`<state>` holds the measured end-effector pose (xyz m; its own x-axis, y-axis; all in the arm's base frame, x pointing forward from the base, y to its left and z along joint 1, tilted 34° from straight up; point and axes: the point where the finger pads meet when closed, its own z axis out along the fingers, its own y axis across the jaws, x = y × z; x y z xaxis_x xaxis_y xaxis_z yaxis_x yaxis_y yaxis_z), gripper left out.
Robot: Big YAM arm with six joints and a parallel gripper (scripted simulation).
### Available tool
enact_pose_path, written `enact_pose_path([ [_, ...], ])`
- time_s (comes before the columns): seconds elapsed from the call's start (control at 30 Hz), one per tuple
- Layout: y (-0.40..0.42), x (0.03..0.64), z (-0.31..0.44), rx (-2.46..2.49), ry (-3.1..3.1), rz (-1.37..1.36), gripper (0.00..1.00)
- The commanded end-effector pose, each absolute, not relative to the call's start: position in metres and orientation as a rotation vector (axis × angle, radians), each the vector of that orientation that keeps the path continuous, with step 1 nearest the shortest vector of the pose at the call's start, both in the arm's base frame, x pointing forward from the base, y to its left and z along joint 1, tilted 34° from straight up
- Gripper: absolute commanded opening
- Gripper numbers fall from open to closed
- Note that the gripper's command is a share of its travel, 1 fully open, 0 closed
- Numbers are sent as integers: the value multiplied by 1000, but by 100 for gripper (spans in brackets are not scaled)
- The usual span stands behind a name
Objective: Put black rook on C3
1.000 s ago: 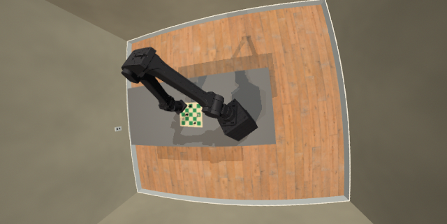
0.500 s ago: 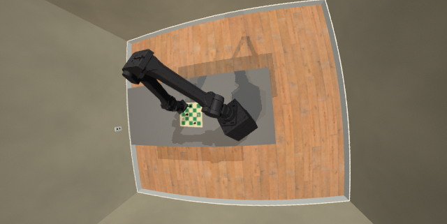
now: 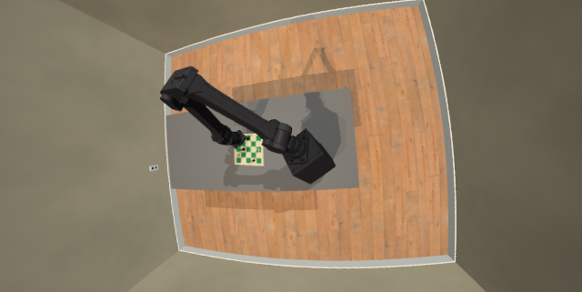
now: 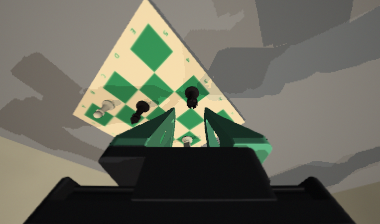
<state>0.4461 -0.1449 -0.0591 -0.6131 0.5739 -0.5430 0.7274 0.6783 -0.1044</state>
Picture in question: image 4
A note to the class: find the black chess piece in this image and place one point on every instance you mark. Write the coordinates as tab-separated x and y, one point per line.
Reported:
141	106
191	94

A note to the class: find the green and cream chessboard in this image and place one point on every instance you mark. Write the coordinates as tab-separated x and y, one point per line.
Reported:
149	63

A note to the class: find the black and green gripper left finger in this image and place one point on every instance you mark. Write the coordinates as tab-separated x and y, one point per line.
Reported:
150	133

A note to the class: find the white pawn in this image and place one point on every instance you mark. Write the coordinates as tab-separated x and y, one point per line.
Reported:
106	105

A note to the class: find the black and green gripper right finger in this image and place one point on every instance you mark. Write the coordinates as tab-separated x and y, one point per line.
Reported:
232	134

